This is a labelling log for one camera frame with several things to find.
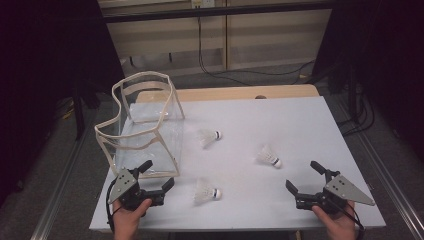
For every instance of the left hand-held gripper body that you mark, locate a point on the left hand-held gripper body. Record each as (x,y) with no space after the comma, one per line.
(123,186)

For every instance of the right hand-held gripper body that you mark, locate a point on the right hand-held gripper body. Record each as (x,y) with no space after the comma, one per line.
(346,191)

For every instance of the white shuttlecock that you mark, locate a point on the white shuttlecock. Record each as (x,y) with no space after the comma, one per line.
(204,193)
(208,136)
(266,156)

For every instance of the person's right hand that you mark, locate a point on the person's right hand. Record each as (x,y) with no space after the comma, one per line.
(340,226)

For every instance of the person's left hand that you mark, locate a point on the person's left hand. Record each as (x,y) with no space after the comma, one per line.
(126,223)

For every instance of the white paper sheet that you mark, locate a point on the white paper sheet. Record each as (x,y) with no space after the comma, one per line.
(250,200)

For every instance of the black metal stand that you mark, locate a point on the black metal stand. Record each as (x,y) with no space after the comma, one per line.
(79,116)

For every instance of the beige wooden cabinet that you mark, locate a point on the beige wooden cabinet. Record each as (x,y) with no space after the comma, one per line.
(266,40)

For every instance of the black curtain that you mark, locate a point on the black curtain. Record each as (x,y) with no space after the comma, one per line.
(393,50)

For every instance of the black metal crossbar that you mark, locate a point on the black metal crossbar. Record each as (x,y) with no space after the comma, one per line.
(166,15)

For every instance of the aluminium floor rail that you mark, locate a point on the aluminium floor rail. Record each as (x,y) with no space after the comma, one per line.
(393,183)
(60,196)

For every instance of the white wall socket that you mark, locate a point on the white wall socket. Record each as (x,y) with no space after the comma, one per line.
(203,3)

